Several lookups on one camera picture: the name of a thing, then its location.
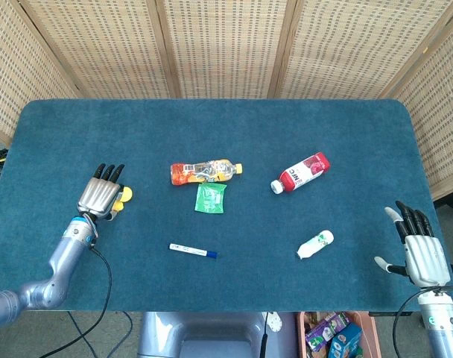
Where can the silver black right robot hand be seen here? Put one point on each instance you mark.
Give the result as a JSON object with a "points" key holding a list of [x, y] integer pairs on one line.
{"points": [[425, 257]]}

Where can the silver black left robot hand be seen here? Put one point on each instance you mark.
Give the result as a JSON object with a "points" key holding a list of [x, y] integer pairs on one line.
{"points": [[98, 195]]}

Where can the yellow rubber duck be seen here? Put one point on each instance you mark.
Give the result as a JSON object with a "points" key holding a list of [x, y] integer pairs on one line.
{"points": [[119, 205]]}

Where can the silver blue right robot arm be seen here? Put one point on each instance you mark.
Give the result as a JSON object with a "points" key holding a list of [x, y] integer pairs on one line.
{"points": [[440, 324]]}

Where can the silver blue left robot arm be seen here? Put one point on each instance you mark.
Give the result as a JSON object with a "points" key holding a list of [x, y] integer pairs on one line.
{"points": [[59, 261]]}

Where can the yellow small object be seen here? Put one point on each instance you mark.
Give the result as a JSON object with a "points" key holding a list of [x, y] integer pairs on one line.
{"points": [[127, 194]]}

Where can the pink plastic basket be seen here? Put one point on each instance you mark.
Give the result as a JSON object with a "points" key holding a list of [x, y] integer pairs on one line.
{"points": [[370, 332]]}

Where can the clear bottle with orange label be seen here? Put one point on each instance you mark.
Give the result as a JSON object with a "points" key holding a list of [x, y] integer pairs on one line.
{"points": [[196, 173]]}

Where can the white marker with blue cap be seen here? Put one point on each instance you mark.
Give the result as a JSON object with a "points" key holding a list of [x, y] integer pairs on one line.
{"points": [[189, 250]]}

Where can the small white yogurt bottle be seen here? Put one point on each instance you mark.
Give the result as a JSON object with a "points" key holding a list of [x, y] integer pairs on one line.
{"points": [[316, 246]]}

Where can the green foil snack packet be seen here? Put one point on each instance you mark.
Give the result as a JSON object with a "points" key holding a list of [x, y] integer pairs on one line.
{"points": [[210, 199]]}

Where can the blue cardboard box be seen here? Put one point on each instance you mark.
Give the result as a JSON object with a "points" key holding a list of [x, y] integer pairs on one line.
{"points": [[347, 341]]}

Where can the purple snack package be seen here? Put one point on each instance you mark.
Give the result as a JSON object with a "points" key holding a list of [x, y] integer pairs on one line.
{"points": [[325, 330]]}

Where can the red juice bottle white cap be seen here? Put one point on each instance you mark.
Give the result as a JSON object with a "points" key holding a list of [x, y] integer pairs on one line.
{"points": [[299, 175]]}

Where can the blue felt table cloth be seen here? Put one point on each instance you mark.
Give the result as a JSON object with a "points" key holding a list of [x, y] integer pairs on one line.
{"points": [[249, 127]]}

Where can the silver blue robot torso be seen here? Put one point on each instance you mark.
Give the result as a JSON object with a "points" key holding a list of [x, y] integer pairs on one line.
{"points": [[211, 335]]}

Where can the woven rattan folding screen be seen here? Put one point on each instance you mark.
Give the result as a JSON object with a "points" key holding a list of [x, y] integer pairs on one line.
{"points": [[226, 48]]}

